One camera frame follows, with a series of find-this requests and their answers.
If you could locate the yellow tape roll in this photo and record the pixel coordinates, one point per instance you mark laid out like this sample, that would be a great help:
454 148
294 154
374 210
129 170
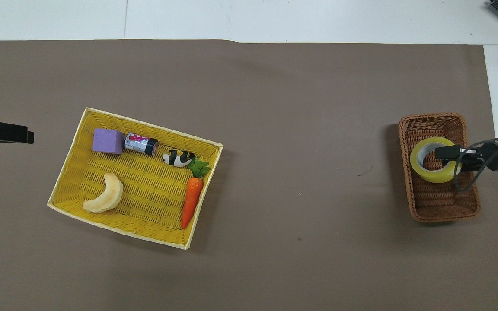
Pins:
441 175

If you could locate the brown wicker basket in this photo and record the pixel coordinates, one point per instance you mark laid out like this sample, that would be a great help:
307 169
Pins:
437 203

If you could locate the black and white cow toy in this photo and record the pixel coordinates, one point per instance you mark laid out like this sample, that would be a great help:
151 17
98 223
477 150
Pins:
179 159

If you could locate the yellow woven basket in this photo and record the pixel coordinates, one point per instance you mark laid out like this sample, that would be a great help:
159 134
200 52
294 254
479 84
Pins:
145 194

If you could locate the toy carrot with green leaves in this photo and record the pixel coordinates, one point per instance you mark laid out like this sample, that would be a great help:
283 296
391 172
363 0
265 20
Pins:
191 199

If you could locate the crescent bread toy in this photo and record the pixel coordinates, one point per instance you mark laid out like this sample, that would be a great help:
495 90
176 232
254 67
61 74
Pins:
107 195

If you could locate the purple foam block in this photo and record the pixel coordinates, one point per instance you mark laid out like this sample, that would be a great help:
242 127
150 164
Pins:
107 141

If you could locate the small printed can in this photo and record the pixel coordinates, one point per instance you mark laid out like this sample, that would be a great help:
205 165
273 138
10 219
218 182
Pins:
141 143

